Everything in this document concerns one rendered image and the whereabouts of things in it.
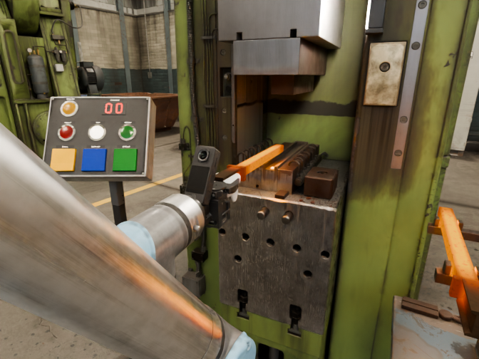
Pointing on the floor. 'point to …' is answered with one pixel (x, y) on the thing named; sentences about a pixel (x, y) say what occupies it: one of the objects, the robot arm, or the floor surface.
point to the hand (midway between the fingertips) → (232, 172)
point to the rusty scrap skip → (163, 107)
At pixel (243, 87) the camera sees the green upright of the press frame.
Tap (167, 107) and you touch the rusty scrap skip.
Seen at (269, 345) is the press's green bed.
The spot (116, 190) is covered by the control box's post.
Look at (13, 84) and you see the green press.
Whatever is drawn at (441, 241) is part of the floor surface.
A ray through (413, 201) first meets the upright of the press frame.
